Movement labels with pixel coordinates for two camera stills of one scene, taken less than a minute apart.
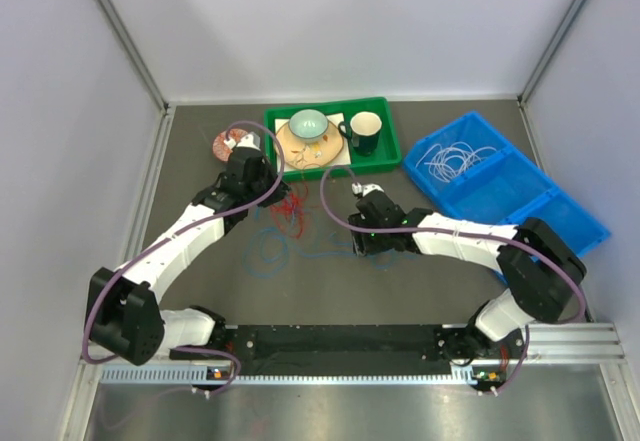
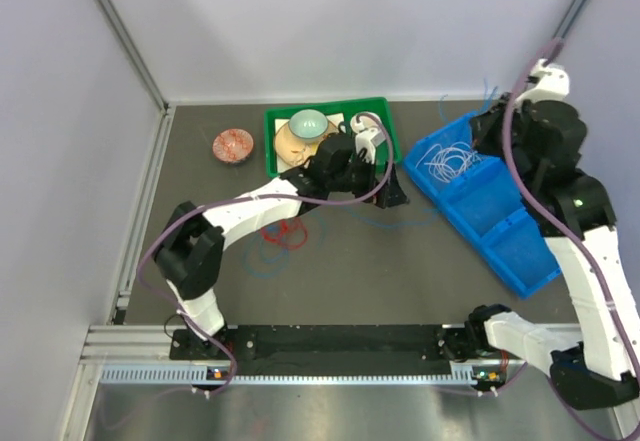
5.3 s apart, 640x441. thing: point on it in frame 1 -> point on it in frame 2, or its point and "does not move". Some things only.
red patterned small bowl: x=221 y=150 does not move
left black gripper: x=278 y=194 -> x=392 y=194
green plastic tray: x=388 y=149 does not move
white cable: x=450 y=161 does not move
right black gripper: x=364 y=246 -> x=484 y=125
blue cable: x=358 y=254 -> x=488 y=99
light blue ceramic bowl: x=308 y=125 does not move
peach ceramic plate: x=304 y=155 does not move
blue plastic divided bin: x=472 y=169 does not move
